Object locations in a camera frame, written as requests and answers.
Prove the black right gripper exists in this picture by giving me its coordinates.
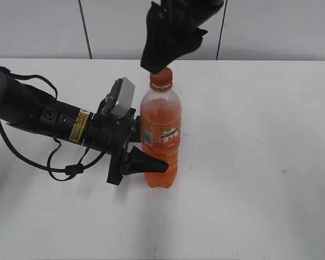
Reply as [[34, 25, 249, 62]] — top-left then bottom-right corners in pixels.
[[140, 0, 224, 74]]

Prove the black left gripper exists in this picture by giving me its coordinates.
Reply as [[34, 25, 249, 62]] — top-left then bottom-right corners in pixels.
[[83, 100, 168, 185]]

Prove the orange bottle cap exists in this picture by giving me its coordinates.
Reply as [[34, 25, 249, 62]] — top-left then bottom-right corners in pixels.
[[149, 68, 173, 92]]

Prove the orange Mirinda soda bottle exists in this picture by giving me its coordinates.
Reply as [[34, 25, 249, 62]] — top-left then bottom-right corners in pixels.
[[140, 84, 182, 188]]

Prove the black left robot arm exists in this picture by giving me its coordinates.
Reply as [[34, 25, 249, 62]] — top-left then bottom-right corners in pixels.
[[0, 66, 168, 185]]

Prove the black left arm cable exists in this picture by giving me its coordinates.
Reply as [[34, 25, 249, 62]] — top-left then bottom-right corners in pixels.
[[0, 89, 109, 181]]

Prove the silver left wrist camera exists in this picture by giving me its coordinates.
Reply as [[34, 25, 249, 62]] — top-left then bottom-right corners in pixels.
[[101, 77, 135, 119]]

